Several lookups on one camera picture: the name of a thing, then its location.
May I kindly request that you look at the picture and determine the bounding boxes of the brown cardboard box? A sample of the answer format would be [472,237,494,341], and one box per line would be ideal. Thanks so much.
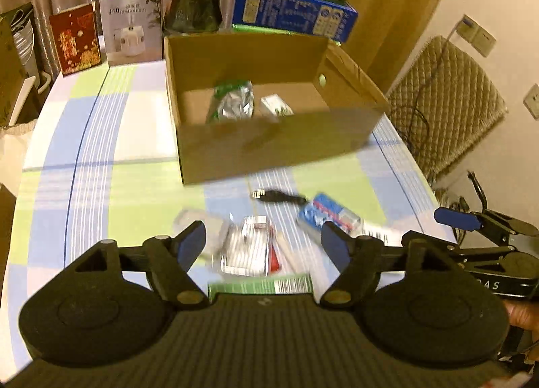
[163,32,390,186]

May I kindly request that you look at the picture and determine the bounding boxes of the white barcode slip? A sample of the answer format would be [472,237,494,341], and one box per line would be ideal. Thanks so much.
[362,224,403,246]

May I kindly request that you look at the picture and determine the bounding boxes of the white humidifier box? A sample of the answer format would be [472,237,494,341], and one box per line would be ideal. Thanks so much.
[99,0,166,68]

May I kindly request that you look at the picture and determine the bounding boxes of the tan curtain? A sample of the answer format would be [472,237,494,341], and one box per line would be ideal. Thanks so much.
[345,0,464,83]

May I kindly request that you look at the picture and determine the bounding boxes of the flat green box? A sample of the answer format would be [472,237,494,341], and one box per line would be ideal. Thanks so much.
[231,24,295,35]

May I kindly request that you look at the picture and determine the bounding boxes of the black audio cable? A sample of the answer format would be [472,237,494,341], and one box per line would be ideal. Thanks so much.
[250,189,308,205]

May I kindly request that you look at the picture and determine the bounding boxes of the white plug adapter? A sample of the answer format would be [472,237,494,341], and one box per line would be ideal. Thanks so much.
[172,208,230,262]

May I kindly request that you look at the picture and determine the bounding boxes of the chair with quilted cover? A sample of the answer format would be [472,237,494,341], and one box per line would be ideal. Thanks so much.
[385,35,508,187]

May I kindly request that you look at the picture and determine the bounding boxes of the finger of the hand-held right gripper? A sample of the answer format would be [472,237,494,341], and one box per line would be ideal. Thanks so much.
[434,207,539,246]
[401,229,519,267]

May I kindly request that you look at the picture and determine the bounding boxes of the stacked metal bowls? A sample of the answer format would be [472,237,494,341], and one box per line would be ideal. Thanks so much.
[12,20,36,77]

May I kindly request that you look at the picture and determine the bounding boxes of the brown cardboard carton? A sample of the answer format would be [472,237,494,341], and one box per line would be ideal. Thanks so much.
[0,3,43,127]

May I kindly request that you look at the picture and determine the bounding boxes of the green and white packet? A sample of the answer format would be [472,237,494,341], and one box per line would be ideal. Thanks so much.
[208,273,314,303]

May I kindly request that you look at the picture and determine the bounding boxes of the checked cloth desktop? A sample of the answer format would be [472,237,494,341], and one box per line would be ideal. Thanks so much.
[0,62,459,372]

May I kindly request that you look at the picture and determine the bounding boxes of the small white packet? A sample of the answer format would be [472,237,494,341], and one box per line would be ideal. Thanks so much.
[259,94,294,119]

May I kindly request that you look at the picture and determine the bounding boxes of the beige wall socket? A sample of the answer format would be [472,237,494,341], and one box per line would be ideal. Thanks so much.
[457,14,497,57]
[523,84,539,121]

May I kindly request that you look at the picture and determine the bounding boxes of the clear box with blue label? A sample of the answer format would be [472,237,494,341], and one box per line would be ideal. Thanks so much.
[297,192,365,241]

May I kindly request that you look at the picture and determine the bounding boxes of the red gift box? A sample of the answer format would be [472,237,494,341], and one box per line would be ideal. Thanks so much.
[48,1,102,77]

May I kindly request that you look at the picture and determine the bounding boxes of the person's right hand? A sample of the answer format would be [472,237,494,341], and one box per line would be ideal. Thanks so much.
[505,301,539,332]

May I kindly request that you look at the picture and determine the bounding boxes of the green and silver packet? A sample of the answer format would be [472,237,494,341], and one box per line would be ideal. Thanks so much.
[205,80,255,124]

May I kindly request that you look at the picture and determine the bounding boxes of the blue printed box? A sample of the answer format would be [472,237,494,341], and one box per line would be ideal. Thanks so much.
[231,0,358,43]

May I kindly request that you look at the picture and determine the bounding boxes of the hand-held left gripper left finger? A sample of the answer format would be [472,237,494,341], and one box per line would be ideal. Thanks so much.
[63,220,210,311]

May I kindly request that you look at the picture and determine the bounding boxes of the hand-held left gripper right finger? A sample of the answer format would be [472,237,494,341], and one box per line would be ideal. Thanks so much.
[320,222,454,309]

